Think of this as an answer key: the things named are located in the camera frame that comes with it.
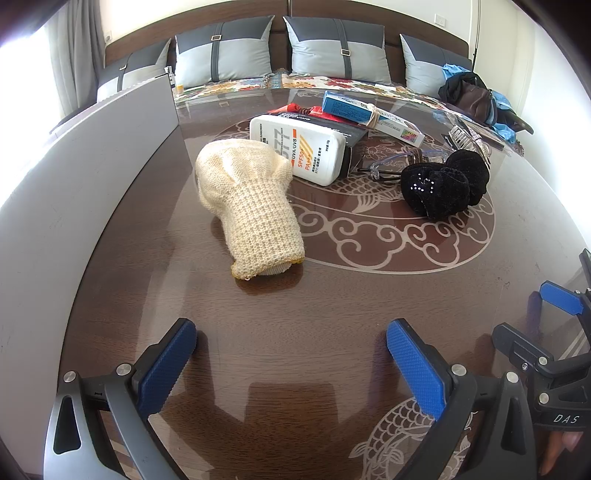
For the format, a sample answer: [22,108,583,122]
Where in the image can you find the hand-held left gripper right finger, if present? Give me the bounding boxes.
[386,318,539,480]

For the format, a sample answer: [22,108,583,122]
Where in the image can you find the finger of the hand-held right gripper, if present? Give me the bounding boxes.
[539,280,591,320]
[492,323,556,376]

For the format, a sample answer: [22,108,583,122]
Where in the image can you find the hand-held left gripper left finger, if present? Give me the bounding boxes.
[45,318,198,480]

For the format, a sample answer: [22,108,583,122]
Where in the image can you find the black velvet scrunchie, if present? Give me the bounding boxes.
[400,150,490,219]

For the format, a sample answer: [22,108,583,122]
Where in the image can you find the cream knit glove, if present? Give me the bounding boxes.
[195,140,306,281]

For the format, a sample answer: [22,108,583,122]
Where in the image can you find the silver hair clip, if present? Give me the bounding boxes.
[447,124,494,161]

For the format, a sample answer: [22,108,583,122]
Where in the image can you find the white sunscreen bottle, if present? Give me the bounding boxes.
[249,114,354,187]

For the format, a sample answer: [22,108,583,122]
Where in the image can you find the brown patterned glass desktop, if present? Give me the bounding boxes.
[69,85,591,480]

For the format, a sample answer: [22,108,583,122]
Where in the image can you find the person's right hand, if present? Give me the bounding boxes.
[538,427,588,476]

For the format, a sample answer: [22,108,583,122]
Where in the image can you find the dark handbag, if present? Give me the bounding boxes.
[438,71,498,125]

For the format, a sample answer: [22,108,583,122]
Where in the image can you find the black cardboard box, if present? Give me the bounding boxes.
[272,111,370,174]

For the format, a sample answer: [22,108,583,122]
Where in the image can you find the rubber-banded blue white boxes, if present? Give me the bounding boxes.
[322,90,426,147]

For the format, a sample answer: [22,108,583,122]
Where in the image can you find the grey two-tone pillow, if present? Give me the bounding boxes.
[97,39,172,102]
[174,15,274,88]
[400,34,472,88]
[283,16,392,85]

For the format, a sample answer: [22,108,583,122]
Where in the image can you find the red tasselled packet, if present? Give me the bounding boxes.
[268,105,352,126]

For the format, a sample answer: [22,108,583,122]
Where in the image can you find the thin metal pole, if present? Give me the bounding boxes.
[469,0,482,63]

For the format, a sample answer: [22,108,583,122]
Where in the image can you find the floral seat cover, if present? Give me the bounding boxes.
[173,71,525,155]

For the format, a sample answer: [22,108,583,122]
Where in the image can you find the grey curtain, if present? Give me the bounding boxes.
[44,0,112,116]

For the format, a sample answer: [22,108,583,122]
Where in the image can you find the brown wooden headboard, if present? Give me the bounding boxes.
[104,0,474,88]

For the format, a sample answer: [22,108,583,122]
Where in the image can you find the clear frame glasses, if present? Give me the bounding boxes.
[355,147,455,184]

